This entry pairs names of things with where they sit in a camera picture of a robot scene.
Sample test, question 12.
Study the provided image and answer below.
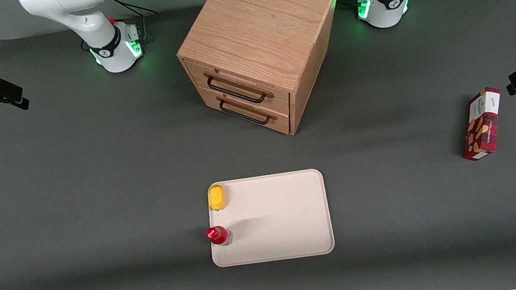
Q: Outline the black metal drawer handle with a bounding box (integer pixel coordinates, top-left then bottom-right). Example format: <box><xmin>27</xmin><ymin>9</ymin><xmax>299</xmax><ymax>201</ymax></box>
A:
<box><xmin>205</xmin><ymin>67</ymin><xmax>268</xmax><ymax>111</ymax></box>
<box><xmin>218</xmin><ymin>92</ymin><xmax>272</xmax><ymax>131</ymax></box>

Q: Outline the wooden drawer with worn handle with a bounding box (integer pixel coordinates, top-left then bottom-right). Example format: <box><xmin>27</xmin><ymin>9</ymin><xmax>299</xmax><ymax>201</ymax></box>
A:
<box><xmin>181</xmin><ymin>45</ymin><xmax>293</xmax><ymax>125</ymax></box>

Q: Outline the wooden drawer cabinet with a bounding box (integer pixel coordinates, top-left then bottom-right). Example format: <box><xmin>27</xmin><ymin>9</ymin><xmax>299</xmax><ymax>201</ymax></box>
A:
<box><xmin>169</xmin><ymin>0</ymin><xmax>357</xmax><ymax>150</ymax></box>

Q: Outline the red snack box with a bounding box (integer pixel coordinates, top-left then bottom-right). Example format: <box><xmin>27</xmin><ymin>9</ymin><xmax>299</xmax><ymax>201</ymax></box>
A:
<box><xmin>454</xmin><ymin>85</ymin><xmax>511</xmax><ymax>163</ymax></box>

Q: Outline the yellow plastic bottle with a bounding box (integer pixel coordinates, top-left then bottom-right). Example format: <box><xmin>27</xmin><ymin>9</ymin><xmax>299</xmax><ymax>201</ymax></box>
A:
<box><xmin>206</xmin><ymin>183</ymin><xmax>230</xmax><ymax>212</ymax></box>

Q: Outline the red capped bottle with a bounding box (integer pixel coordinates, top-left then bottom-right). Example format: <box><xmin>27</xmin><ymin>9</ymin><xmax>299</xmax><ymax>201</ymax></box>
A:
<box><xmin>205</xmin><ymin>224</ymin><xmax>234</xmax><ymax>248</ymax></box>

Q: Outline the beige plastic tray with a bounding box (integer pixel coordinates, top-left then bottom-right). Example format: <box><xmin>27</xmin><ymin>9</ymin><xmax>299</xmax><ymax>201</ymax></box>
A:
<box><xmin>201</xmin><ymin>166</ymin><xmax>337</xmax><ymax>270</ymax></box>

